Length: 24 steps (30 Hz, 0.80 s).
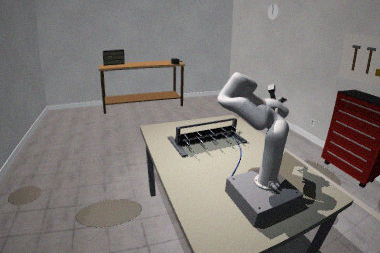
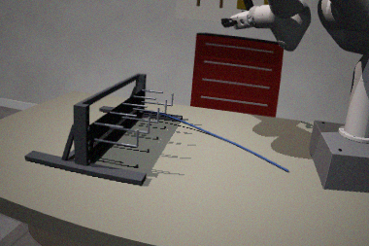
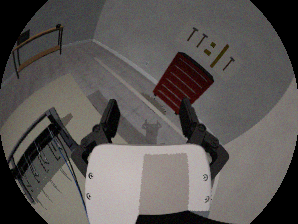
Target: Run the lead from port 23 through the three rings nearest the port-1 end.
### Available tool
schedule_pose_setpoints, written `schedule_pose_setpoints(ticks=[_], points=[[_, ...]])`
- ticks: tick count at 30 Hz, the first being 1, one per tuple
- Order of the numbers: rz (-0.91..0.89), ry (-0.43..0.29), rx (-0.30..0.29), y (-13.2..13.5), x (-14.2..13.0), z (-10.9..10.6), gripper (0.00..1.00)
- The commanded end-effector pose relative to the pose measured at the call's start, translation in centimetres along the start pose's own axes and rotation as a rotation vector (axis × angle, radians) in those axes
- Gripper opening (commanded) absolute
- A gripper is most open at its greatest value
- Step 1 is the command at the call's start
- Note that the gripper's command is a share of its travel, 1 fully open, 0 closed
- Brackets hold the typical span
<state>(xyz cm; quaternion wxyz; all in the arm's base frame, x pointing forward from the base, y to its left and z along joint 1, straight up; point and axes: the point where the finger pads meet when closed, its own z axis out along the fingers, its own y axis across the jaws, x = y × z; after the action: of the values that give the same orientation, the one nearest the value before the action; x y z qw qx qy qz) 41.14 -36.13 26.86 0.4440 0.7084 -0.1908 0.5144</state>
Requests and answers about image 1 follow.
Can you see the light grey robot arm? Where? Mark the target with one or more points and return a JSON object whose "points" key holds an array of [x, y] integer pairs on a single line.
{"points": [[259, 118]]}

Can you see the black metal rack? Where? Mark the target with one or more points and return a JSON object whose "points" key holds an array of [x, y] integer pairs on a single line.
{"points": [[203, 136]]}

